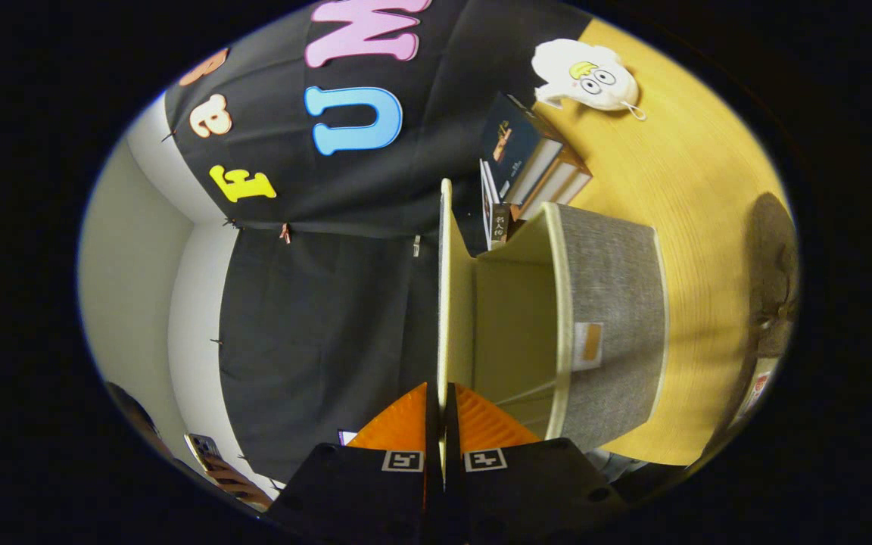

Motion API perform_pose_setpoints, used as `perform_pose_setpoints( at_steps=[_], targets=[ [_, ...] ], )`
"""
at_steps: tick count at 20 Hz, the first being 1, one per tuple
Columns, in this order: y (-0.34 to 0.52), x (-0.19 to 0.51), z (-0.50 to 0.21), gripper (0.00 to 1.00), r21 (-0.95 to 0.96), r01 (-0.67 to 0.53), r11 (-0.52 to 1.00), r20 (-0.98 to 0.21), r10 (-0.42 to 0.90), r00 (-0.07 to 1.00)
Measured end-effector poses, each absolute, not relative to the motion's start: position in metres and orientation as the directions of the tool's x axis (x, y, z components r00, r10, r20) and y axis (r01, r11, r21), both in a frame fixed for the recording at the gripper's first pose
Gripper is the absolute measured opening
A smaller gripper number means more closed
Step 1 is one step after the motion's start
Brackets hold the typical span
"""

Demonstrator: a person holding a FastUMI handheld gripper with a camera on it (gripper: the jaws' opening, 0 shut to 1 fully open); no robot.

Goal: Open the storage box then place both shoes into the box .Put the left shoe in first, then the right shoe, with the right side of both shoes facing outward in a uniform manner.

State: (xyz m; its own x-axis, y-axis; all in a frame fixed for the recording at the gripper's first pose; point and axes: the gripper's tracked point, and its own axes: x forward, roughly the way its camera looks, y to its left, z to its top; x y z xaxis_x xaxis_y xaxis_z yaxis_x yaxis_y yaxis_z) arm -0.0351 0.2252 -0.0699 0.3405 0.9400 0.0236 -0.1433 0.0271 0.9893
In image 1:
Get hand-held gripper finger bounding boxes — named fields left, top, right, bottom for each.
left=445, top=382, right=626, bottom=542
left=263, top=382, right=443, bottom=545

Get grey fabric storage box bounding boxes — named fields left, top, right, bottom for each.
left=436, top=179, right=669, bottom=478

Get brown fuzzy shoe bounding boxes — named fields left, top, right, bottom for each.
left=730, top=192, right=800, bottom=438

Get black backdrop cloth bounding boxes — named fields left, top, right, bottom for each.
left=165, top=0, right=596, bottom=485

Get white book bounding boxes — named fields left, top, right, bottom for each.
left=479, top=159, right=528, bottom=251

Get smartphone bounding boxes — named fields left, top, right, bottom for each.
left=184, top=433, right=226, bottom=474

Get thin tan book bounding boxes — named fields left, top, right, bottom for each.
left=533, top=163, right=594, bottom=222

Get dark blue book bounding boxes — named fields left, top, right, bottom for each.
left=480, top=92, right=564, bottom=204

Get brown cover book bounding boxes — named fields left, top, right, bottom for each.
left=521, top=142, right=582, bottom=211

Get white plush toy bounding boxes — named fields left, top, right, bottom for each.
left=531, top=38, right=646, bottom=122

